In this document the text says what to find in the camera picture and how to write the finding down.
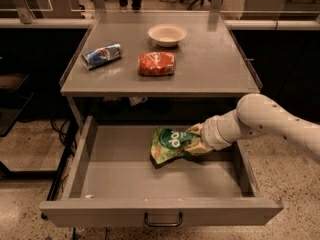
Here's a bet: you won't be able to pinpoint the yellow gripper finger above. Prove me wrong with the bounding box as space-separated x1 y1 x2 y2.
186 123 203 136
184 138 213 154

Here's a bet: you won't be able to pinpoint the green rice chip bag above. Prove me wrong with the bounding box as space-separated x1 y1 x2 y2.
150 128 197 165

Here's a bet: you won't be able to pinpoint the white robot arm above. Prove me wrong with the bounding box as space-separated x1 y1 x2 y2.
185 94 320 162

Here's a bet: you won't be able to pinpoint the orange red snack bag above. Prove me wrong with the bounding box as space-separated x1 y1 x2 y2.
138 52 175 76

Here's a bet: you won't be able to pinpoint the grey open top drawer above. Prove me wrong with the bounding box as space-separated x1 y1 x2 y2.
40 117 283 227

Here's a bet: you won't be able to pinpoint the grey metal cabinet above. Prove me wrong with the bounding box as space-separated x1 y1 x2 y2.
59 10 263 132

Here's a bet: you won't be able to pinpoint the white paper bowl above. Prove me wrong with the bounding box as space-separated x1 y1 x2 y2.
148 24 187 47

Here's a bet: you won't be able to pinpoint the crushed blue soda can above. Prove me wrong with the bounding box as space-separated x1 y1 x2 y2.
81 43 122 70

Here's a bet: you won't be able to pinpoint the black drawer handle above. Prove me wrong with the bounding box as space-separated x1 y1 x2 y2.
144 212 183 228

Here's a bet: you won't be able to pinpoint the black floor cables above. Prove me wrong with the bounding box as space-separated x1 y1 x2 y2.
49 118 78 158

